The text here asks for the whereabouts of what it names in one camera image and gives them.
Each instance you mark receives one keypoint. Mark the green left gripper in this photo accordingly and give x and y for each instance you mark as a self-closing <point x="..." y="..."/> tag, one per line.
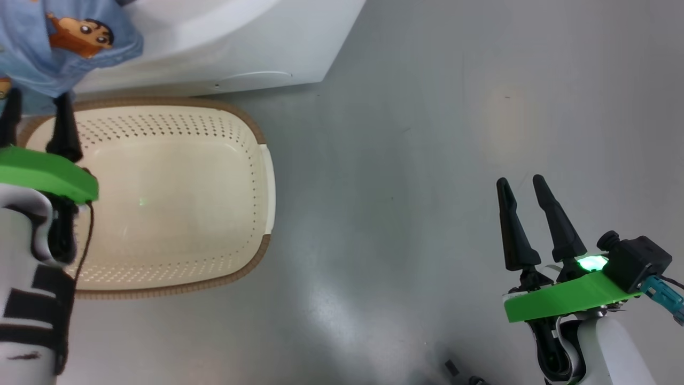
<point x="48" y="174"/>

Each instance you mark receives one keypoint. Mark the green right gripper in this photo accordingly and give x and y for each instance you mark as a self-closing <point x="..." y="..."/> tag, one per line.
<point x="566" y="297"/>

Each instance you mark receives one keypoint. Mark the blue cartoon print garment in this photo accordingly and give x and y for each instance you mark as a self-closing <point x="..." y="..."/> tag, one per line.
<point x="64" y="48"/>

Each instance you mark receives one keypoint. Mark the white front-load washing machine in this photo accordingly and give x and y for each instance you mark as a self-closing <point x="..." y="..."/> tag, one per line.
<point x="240" y="43"/>

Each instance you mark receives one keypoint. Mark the cream perforated laundry basket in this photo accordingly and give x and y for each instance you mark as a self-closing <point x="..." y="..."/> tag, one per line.
<point x="176" y="203"/>

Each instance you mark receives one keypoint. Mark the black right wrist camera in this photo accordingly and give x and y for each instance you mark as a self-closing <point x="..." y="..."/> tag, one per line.
<point x="636" y="262"/>

